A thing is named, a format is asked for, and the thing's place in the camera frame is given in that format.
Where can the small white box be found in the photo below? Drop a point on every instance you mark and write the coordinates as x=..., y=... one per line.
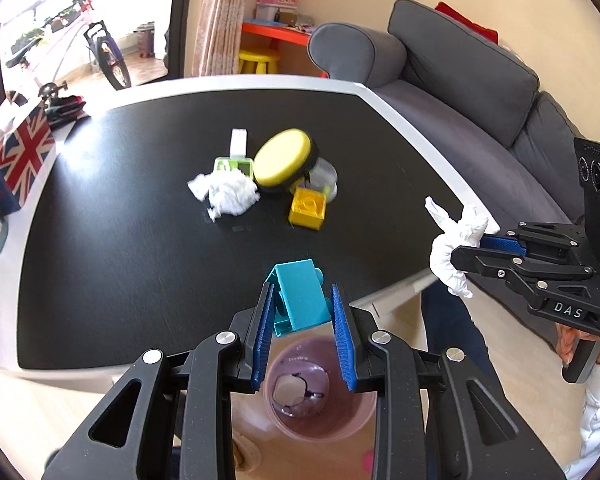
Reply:
x=238, y=142

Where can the pink plastic waste bin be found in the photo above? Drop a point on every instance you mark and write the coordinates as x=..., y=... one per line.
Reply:
x=330, y=410

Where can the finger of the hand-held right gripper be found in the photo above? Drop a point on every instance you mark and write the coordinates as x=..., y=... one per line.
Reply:
x=480, y=260
x=500, y=244

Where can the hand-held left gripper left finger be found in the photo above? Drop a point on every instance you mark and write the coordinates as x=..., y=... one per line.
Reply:
x=262, y=340

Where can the dark door frame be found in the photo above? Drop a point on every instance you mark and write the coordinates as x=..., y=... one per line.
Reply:
x=177, y=20

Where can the person's leg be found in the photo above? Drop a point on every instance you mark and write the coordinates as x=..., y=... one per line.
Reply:
x=450, y=325

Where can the red cushion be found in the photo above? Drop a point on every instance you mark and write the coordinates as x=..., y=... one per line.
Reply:
x=467, y=20

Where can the yellow stool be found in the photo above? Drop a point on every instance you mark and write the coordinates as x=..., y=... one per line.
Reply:
x=257, y=57

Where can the purple suitcase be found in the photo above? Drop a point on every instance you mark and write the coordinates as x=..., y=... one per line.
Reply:
x=146, y=40

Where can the grey sofa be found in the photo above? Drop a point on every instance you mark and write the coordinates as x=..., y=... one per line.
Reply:
x=455, y=85

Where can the green digital timer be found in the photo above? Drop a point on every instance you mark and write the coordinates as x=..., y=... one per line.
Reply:
x=232, y=165

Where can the union jack bag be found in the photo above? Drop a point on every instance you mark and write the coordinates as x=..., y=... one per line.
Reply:
x=25, y=155

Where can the red small table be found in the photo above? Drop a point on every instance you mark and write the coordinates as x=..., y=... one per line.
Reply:
x=275, y=30

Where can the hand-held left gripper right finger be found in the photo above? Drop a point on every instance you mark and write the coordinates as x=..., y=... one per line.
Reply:
x=344, y=340

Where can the twisted white tissue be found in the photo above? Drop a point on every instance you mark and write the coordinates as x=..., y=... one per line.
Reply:
x=450, y=255

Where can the grey storage box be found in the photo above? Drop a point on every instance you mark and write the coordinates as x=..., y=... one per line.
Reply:
x=270, y=12

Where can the person's right hand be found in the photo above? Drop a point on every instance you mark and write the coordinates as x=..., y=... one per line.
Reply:
x=565, y=345

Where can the patterned curtain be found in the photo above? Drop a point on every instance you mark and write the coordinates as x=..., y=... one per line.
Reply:
x=220, y=20

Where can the white round lid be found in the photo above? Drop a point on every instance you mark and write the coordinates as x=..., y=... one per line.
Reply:
x=287, y=390

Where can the teal toy block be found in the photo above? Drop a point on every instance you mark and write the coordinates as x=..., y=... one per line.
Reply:
x=300, y=295

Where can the yellow toy block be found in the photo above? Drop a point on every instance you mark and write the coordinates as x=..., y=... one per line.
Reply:
x=307, y=210

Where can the bicycle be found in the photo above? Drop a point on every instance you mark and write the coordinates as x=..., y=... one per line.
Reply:
x=107, y=55

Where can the dark shoes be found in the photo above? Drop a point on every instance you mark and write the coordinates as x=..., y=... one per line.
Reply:
x=65, y=110

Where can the clutter of small toys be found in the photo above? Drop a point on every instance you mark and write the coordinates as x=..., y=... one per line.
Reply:
x=297, y=21

